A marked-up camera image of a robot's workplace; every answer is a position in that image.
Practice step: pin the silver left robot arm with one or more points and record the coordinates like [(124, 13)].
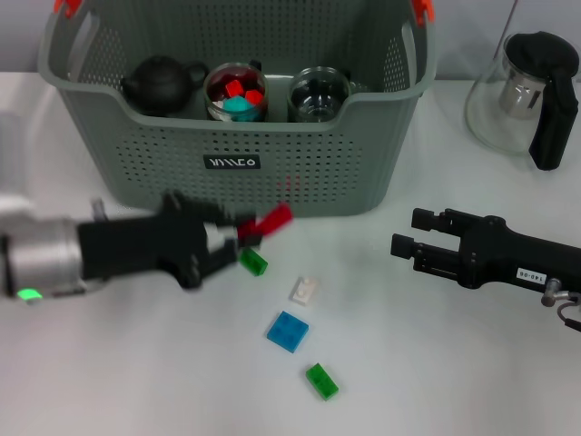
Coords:
[(41, 254)]

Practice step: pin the black clay teapot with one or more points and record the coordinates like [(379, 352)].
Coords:
[(159, 84)]

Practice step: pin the blue toy brick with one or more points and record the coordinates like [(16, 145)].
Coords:
[(287, 331)]

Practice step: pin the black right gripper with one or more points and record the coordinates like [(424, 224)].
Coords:
[(517, 261)]

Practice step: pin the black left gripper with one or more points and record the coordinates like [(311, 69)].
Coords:
[(136, 245)]

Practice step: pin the teal toy brick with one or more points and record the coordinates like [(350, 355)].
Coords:
[(238, 109)]

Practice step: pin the silver left wrist stub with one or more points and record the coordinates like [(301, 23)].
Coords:
[(97, 206)]

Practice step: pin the dark red toy brick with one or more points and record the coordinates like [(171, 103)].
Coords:
[(272, 220)]

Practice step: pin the glass teacup with black base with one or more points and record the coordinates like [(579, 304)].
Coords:
[(318, 100), (213, 77)]

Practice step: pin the green toy brick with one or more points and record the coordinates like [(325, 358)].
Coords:
[(254, 263), (322, 382)]

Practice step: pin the small red toy brick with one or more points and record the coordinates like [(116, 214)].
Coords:
[(233, 87), (254, 96)]

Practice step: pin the grey-green perforated storage bin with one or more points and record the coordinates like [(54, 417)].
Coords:
[(318, 154)]

